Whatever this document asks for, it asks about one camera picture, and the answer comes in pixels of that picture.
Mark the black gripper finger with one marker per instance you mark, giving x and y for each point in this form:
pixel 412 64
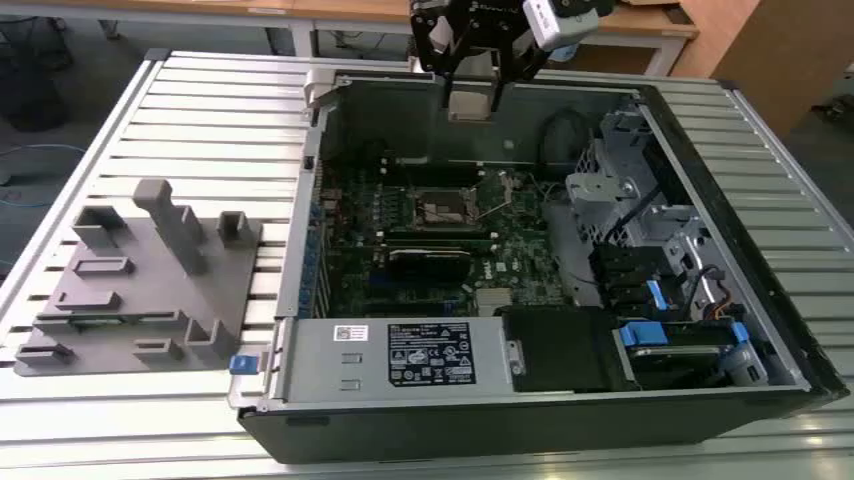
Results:
pixel 499 95
pixel 450 90

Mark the silver CPU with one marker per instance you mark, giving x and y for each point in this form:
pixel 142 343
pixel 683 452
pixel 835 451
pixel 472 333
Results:
pixel 470 106

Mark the CPU socket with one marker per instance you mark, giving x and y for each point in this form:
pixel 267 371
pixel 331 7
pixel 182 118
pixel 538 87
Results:
pixel 443 214

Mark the grey plastic case latch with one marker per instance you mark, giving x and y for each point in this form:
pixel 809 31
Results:
pixel 316 85

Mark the silver metal drive cage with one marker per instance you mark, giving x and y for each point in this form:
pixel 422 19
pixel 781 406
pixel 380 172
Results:
pixel 601 187

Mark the green RAM stick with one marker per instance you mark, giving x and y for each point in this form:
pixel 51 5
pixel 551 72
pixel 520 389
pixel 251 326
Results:
pixel 434 233
pixel 100 320

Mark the green motherboard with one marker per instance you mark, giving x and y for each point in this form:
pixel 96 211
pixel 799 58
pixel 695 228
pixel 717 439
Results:
pixel 527 260

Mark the black graphics card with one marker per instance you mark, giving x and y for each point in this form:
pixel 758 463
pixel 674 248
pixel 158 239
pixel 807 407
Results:
pixel 427 270

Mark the silver finned heatsink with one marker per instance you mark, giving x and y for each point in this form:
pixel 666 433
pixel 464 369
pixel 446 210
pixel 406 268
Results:
pixel 494 297

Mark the wooden cabinet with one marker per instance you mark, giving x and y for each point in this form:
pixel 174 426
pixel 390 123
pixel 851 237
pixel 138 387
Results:
pixel 767 50

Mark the blue plastic drive tab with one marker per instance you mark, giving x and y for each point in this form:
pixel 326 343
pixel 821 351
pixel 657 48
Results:
pixel 655 295

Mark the white QR sticker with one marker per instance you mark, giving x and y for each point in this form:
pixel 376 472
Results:
pixel 351 333

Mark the wheeled chair base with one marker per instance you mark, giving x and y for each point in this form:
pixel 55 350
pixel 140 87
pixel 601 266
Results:
pixel 842 107

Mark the hard disk in blue carrier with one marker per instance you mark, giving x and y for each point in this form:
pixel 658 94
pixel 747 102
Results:
pixel 641 334

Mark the black rating label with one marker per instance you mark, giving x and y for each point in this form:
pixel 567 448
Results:
pixel 432 352

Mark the grey parts rack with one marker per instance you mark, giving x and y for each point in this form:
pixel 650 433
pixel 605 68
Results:
pixel 154 280

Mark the silver power supply unit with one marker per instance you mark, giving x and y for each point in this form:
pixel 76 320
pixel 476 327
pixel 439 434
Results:
pixel 320 370

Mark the black office chair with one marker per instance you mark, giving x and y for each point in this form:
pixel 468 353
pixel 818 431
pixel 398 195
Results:
pixel 33 100

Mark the blue plastic case latch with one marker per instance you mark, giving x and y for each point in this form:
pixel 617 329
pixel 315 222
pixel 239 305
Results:
pixel 242 365

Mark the black PC case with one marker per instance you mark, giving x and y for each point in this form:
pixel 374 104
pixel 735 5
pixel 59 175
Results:
pixel 467 435

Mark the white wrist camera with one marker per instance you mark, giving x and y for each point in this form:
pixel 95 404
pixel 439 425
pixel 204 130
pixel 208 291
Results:
pixel 550 25

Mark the wooden desk white frame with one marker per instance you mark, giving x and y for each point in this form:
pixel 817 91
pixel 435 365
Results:
pixel 167 5
pixel 641 30

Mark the black disk bay bracket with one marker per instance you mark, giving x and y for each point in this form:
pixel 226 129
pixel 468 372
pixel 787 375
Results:
pixel 627 270

